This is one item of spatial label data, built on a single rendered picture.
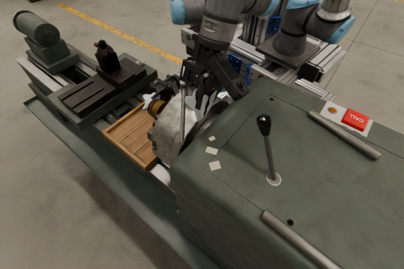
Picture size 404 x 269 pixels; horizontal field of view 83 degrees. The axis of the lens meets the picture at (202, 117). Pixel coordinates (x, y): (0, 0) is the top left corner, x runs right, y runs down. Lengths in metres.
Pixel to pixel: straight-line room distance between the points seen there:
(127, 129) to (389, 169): 1.00
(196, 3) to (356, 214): 0.79
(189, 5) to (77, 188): 1.71
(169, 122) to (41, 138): 2.02
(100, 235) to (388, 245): 1.69
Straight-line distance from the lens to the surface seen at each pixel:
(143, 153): 1.08
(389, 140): 0.82
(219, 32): 0.50
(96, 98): 1.26
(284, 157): 0.64
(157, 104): 0.93
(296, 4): 1.07
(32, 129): 2.78
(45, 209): 2.22
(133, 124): 1.19
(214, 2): 0.50
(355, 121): 0.79
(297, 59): 1.15
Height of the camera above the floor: 1.77
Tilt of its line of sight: 49 degrees down
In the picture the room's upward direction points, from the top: straight up
